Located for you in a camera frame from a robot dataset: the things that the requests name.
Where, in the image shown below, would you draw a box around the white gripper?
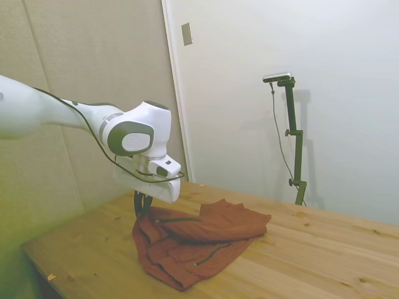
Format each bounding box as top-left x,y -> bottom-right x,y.
112,154 -> 182,219

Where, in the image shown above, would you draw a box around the rust orange shorts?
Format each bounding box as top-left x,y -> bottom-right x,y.
131,200 -> 272,292

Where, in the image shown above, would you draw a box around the white door trim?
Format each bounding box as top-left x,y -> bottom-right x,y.
161,0 -> 195,183

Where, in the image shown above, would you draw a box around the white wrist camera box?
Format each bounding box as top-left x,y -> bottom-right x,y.
147,158 -> 182,179

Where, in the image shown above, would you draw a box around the dark green camera stand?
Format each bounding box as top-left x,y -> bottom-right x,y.
276,77 -> 308,206

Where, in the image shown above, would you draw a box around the grey wall plate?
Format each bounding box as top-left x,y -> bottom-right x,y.
181,22 -> 193,47

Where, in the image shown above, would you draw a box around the grey exterior camera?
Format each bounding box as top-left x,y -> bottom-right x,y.
262,71 -> 293,83

